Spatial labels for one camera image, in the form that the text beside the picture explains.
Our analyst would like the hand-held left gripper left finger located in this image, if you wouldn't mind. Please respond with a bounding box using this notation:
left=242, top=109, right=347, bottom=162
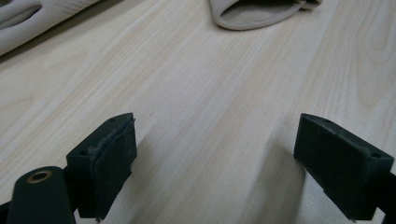
left=65, top=112, right=138, bottom=222

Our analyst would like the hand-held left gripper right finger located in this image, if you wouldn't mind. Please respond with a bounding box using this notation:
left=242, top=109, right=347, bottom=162
left=293, top=113, right=395, bottom=222

